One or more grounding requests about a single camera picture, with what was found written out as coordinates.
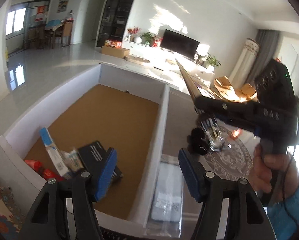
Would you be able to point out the black box with white print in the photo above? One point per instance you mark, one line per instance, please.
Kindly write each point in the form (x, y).
(94, 152)

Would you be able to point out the yellow lounge chair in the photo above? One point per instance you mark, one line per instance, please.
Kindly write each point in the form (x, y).
(248, 91)
(224, 87)

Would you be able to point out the red door poster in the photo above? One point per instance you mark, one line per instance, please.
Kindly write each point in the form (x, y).
(40, 13)

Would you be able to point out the light red snack packet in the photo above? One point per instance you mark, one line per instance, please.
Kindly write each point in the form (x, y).
(33, 165)

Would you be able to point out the oval wooden mat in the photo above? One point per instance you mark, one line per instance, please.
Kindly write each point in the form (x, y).
(137, 59)

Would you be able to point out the bag of cotton swabs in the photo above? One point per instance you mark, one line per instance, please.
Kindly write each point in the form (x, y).
(72, 160)

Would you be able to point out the green potted plant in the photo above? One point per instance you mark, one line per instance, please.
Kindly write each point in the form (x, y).
(148, 38)

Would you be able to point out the person's right hand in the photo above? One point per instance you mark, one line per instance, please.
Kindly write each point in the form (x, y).
(259, 172)

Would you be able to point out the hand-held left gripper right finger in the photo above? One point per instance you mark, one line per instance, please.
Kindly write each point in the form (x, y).
(189, 175)

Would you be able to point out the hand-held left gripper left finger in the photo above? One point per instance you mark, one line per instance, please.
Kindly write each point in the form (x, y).
(105, 175)

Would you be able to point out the large leafy potted plant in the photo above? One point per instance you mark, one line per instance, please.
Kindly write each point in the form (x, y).
(212, 60)

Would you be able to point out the water bottle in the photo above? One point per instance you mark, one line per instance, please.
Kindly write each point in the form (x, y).
(69, 16)

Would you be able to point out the wall painting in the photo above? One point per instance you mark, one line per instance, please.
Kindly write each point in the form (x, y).
(64, 2)

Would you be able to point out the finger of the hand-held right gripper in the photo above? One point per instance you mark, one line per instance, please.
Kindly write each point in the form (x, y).
(256, 132)
(234, 112)

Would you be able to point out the cardboard box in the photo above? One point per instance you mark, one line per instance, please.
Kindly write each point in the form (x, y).
(115, 52)

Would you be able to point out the person's right forearm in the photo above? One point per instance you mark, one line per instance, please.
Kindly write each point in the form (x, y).
(289, 215)

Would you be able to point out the white television cabinet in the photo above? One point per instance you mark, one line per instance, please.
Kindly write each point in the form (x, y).
(144, 48)

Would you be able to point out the red gift box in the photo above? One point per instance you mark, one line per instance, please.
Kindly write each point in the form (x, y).
(156, 41)

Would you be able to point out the dark glass display cabinet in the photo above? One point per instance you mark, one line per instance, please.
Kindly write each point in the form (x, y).
(117, 10)

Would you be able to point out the floral cloth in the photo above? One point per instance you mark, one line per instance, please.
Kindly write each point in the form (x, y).
(3, 205)

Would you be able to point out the covered standing air conditioner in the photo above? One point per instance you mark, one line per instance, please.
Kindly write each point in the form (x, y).
(244, 60)

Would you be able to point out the round white vase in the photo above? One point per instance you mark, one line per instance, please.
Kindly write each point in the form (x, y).
(137, 40)

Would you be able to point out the red flower arrangement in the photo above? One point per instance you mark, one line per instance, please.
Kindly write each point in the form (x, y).
(133, 31)

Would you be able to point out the blue white medicine box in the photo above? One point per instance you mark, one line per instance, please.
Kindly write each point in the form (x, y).
(53, 152)

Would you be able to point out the clear bag with slab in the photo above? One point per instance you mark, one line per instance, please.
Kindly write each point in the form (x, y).
(167, 192)

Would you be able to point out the black fluffy hair clip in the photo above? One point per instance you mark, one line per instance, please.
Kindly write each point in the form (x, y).
(198, 141)

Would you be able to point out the orange boxes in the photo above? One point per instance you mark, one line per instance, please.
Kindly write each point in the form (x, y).
(113, 43)

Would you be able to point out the grey curtain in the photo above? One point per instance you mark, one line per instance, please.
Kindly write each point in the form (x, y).
(265, 52)

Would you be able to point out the small potted plant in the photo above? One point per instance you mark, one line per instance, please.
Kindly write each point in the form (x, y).
(200, 58)

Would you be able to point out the large white storage box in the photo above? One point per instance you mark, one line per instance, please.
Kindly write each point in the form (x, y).
(109, 120)

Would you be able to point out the black television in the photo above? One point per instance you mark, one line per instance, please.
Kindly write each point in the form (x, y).
(179, 43)

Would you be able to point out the dining table with blue cloth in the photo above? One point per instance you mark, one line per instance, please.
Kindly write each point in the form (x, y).
(53, 26)

